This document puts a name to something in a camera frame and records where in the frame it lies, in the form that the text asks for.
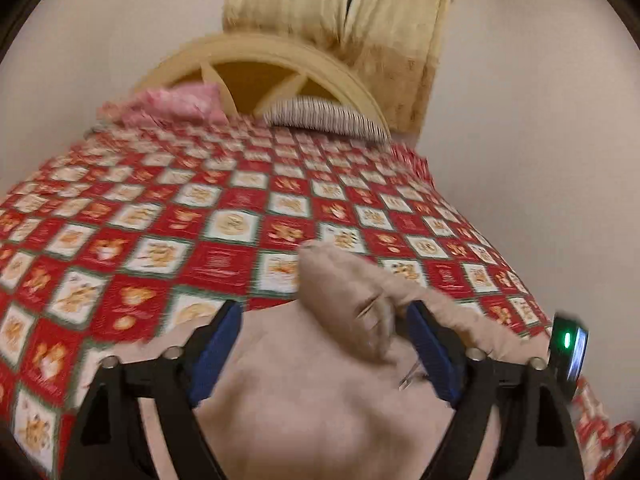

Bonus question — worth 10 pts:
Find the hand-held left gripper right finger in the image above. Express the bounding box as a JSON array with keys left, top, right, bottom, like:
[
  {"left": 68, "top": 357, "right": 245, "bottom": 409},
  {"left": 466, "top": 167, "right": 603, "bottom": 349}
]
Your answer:
[{"left": 405, "top": 302, "right": 586, "bottom": 480}]

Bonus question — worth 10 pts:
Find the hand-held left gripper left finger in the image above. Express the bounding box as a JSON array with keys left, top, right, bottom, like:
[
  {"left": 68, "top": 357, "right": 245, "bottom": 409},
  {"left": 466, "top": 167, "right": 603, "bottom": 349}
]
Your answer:
[{"left": 60, "top": 300, "right": 244, "bottom": 480}]

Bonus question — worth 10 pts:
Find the beige puffer jacket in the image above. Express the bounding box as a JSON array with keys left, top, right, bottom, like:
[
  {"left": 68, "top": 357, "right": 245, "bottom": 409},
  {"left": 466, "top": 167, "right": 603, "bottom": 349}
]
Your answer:
[{"left": 115, "top": 240, "right": 556, "bottom": 480}]

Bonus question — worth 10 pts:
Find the red printed checkered bedspread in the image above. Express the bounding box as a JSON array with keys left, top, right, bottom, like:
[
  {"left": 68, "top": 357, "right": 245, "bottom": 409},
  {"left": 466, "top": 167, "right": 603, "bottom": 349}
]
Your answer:
[{"left": 0, "top": 110, "right": 640, "bottom": 480}]

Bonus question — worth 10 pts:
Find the pink pillow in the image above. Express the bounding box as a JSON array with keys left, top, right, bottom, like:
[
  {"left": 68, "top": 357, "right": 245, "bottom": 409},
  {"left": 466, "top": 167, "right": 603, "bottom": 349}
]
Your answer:
[{"left": 97, "top": 82, "right": 232, "bottom": 124}]

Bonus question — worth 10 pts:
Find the striped pillow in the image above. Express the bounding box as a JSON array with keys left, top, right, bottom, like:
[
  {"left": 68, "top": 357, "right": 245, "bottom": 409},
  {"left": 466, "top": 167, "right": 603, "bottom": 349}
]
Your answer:
[{"left": 260, "top": 97, "right": 392, "bottom": 142}]

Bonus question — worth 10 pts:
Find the cream wooden arched headboard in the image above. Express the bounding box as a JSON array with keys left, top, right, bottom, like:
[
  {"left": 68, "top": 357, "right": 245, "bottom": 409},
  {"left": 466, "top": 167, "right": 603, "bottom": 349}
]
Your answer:
[{"left": 132, "top": 32, "right": 393, "bottom": 137}]

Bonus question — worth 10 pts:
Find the yellow patterned curtain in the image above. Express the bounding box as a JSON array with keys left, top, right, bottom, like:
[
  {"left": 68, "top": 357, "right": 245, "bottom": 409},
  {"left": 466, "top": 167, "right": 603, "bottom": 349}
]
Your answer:
[{"left": 221, "top": 0, "right": 456, "bottom": 134}]

